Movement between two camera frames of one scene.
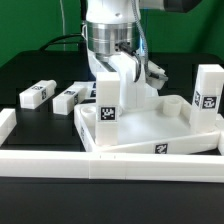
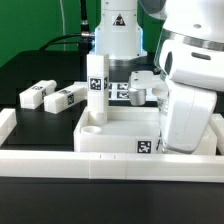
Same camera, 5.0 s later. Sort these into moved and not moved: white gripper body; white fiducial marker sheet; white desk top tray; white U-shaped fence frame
Moved: white gripper body; white desk top tray; white fiducial marker sheet
Not moved: white U-shaped fence frame
